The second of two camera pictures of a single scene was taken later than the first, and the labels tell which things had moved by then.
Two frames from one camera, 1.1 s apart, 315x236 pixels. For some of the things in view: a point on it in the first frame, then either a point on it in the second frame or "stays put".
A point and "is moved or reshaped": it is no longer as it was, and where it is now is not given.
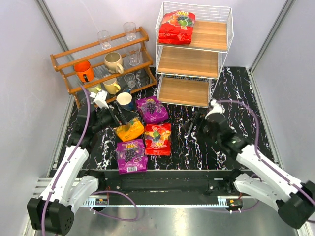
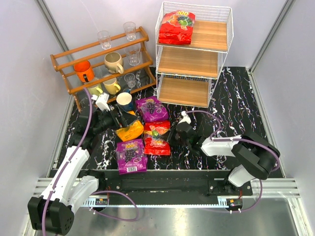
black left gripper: [113, 116] stays put
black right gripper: [197, 125] -> [175, 132]
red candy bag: [176, 28] stays put
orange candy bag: [131, 131] stays put
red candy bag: [158, 138] is moved or reshaped
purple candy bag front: [132, 157] stays put
